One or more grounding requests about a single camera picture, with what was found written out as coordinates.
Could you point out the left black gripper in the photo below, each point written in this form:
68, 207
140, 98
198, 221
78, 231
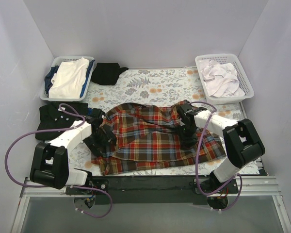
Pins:
103, 140

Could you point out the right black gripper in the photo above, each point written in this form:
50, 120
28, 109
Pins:
187, 136

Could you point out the red plaid long sleeve shirt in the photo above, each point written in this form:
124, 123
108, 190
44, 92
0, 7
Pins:
147, 138

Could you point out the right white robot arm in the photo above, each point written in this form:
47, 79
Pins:
242, 142

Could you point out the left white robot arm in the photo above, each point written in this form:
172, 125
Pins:
50, 165

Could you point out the blue plaid folded shirt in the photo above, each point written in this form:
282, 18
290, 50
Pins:
89, 111

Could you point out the floral patterned table mat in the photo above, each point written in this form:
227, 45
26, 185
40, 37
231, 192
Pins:
160, 87

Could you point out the black folded shirt with buttons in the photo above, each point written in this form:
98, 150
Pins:
52, 118

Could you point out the crumpled white shirt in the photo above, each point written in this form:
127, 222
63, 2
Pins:
220, 79

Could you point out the black folded garment at back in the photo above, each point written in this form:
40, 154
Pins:
107, 73

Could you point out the cream white folded shirt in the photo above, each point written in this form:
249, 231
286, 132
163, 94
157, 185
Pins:
68, 81

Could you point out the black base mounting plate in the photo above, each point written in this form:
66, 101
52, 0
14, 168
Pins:
150, 189

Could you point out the blue folded shirt in basket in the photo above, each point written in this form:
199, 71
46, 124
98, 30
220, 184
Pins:
49, 78

